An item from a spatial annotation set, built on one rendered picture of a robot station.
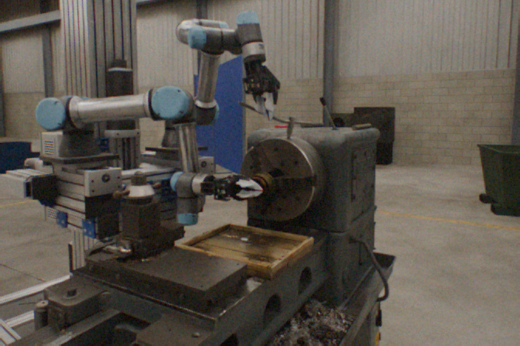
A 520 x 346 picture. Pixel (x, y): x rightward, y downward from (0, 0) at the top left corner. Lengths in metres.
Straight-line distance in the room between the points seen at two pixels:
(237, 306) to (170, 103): 0.74
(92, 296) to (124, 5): 1.39
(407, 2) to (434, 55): 1.64
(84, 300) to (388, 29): 11.28
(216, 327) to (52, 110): 0.98
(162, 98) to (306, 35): 11.34
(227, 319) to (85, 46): 1.40
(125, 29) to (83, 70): 0.28
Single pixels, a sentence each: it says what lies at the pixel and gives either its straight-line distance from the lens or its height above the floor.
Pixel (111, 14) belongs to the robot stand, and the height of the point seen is 1.78.
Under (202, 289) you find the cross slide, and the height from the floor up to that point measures 0.97.
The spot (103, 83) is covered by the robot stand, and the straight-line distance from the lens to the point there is 1.90.
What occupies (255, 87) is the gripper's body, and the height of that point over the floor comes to 1.41.
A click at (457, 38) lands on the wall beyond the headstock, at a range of 11.49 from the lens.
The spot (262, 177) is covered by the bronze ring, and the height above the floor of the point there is 1.11.
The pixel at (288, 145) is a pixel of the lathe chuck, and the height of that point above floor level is 1.21.
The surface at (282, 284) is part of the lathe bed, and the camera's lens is 1.25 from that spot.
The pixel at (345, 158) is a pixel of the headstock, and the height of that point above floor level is 1.16.
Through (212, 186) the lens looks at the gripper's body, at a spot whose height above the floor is 1.08.
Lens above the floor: 1.33
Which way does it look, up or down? 6 degrees down
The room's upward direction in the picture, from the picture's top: straight up
